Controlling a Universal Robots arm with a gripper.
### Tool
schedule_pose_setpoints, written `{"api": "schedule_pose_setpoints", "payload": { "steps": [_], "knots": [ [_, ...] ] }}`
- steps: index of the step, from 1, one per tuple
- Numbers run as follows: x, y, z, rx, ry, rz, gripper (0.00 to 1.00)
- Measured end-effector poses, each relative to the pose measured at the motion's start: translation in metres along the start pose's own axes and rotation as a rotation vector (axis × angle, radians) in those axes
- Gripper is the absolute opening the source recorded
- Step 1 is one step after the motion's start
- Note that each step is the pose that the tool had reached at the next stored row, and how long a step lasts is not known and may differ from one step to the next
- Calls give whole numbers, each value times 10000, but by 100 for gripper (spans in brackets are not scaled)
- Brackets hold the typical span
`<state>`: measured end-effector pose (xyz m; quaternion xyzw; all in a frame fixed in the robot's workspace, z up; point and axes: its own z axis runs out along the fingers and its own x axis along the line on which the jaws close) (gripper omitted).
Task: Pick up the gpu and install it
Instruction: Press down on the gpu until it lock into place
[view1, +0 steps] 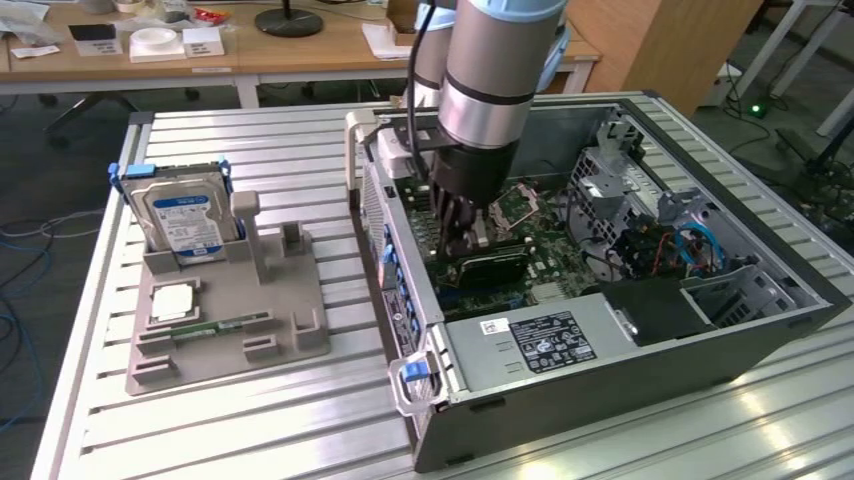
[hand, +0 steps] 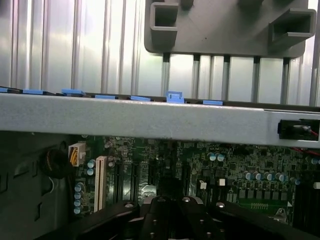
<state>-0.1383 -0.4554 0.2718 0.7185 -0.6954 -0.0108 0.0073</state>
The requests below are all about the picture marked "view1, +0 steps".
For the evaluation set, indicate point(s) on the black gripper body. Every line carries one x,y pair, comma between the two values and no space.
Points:
474,170

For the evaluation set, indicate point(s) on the black GPU graphics card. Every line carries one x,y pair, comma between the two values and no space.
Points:
494,270

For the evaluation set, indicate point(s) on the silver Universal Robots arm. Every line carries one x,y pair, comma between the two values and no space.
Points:
494,60

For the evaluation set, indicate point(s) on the open metal socket cover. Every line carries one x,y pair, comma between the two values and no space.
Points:
520,205

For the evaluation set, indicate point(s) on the installed RAM stick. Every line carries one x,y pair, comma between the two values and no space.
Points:
520,246

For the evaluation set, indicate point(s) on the blue card retention clip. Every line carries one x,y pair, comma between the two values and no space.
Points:
384,245
395,275
415,330
410,313
403,295

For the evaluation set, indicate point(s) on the green motherboard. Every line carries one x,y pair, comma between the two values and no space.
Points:
560,270

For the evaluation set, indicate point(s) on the metal drive cage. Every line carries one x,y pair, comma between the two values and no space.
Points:
601,200

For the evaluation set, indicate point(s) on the grey power supply unit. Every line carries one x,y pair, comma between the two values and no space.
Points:
480,360

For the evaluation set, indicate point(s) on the stack of white papers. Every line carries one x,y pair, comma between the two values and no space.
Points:
383,45

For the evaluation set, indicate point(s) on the blue case release tab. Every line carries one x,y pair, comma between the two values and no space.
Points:
414,372

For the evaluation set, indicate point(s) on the brown cardboard box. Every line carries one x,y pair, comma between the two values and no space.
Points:
400,15

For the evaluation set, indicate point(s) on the wooden desk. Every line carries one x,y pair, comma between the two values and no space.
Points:
320,50

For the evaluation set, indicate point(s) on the wooden cabinet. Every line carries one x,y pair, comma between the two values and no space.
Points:
667,50

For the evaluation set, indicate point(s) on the open black PC case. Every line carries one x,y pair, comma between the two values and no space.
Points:
601,400

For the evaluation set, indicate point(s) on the metal disk bay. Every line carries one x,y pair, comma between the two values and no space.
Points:
734,300

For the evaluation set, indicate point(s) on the black round lamp base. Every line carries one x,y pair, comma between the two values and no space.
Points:
290,22

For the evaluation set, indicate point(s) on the hard disk with blue carrier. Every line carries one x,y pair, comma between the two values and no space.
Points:
180,220

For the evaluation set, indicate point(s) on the green RAM stick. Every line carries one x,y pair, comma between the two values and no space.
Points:
214,327

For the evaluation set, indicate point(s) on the green indicator light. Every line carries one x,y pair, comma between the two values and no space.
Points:
755,108

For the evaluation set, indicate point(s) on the grey parts rack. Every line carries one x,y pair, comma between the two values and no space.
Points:
220,365

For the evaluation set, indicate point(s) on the silver CPU chip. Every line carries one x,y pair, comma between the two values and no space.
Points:
174,302

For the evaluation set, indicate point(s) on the white cube box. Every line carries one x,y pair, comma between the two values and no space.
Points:
202,45

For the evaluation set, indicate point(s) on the red packet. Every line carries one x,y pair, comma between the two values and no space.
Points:
208,16

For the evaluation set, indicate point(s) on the black floor stand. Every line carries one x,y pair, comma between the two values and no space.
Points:
823,155

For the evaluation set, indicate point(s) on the grey crumpled item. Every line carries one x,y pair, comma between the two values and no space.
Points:
175,12

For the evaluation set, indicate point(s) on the white cup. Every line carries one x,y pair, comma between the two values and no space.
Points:
128,5

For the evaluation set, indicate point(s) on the black chair base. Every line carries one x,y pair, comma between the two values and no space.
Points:
56,130

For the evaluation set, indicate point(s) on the grey cup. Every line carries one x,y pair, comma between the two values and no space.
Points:
97,6

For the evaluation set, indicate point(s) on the white paper card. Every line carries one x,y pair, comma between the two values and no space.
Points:
33,51

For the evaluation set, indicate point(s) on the clear plastic bag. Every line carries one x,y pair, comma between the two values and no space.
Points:
27,25

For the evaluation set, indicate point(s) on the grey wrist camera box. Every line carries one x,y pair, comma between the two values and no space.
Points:
396,155

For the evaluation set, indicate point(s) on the white desk frame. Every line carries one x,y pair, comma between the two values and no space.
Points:
799,50

